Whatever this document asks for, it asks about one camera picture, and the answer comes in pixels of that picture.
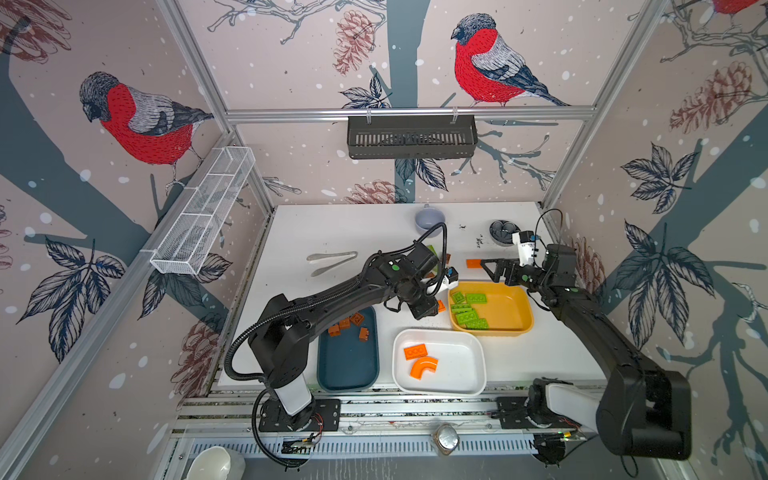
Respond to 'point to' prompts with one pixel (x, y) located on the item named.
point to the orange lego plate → (414, 352)
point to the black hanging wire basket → (412, 137)
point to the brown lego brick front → (357, 318)
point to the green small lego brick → (458, 297)
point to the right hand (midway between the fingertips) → (492, 264)
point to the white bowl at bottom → (212, 464)
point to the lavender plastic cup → (427, 218)
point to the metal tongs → (320, 255)
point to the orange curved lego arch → (422, 364)
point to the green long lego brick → (478, 324)
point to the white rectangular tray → (461, 367)
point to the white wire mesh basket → (188, 241)
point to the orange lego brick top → (441, 306)
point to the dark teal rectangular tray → (347, 364)
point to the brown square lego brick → (363, 334)
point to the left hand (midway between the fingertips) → (434, 309)
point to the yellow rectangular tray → (508, 308)
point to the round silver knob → (446, 438)
